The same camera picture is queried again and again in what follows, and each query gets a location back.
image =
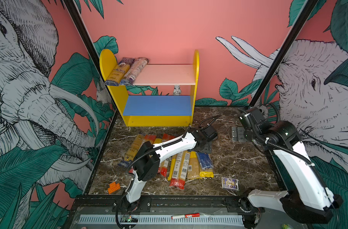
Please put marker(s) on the small green circuit board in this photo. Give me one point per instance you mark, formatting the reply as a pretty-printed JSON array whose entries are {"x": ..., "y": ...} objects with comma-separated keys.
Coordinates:
[{"x": 129, "y": 219}]

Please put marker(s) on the far right yellow spaghetti pack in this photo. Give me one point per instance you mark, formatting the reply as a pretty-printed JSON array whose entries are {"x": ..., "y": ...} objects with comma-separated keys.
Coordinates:
[{"x": 207, "y": 173}]

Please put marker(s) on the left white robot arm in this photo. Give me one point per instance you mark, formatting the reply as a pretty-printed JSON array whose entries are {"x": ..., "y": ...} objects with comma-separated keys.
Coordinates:
[{"x": 146, "y": 163}]

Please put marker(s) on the wide yellow spaghetti pack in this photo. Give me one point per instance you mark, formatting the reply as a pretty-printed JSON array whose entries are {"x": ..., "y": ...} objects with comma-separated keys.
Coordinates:
[{"x": 193, "y": 167}]

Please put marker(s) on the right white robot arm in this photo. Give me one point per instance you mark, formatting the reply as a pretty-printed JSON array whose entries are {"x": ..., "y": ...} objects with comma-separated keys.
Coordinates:
[{"x": 312, "y": 201}]

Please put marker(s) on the black base frame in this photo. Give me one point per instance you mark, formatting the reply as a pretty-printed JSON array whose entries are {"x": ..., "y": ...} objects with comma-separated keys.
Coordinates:
[{"x": 146, "y": 203}]

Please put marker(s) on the orange toy block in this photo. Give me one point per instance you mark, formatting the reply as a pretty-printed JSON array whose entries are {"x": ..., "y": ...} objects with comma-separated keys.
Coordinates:
[{"x": 113, "y": 187}]

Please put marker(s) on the white perforated rail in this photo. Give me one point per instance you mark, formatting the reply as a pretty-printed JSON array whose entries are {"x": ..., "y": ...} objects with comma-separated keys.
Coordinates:
[{"x": 226, "y": 220}]

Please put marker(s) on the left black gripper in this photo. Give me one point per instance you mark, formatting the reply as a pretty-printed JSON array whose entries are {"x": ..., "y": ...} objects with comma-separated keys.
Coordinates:
[{"x": 208, "y": 148}]

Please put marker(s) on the red-end spaghetti pack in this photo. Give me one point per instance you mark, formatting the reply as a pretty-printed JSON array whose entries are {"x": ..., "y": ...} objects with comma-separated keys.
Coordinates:
[
  {"x": 149, "y": 138},
  {"x": 180, "y": 170},
  {"x": 163, "y": 168}
]

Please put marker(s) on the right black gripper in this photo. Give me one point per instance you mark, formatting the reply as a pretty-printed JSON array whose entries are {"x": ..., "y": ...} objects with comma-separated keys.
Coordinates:
[{"x": 239, "y": 131}]

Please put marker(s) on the red white marker pen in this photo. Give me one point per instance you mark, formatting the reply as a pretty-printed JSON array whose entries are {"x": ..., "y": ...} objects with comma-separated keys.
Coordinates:
[{"x": 185, "y": 216}]

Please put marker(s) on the blue Barilla spaghetti box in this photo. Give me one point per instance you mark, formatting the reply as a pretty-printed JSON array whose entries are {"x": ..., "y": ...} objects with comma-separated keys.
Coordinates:
[{"x": 204, "y": 161}]

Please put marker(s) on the small playing card box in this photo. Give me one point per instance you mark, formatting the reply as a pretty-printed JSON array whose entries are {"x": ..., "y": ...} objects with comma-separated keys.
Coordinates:
[{"x": 230, "y": 183}]

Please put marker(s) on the gold blue Molisana spaghetti pack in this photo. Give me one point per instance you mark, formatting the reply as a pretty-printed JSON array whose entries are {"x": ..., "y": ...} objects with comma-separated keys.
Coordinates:
[{"x": 125, "y": 160}]

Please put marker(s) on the yellow shelf unit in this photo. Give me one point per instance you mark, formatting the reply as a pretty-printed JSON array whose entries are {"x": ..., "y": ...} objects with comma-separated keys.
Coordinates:
[{"x": 141, "y": 105}]

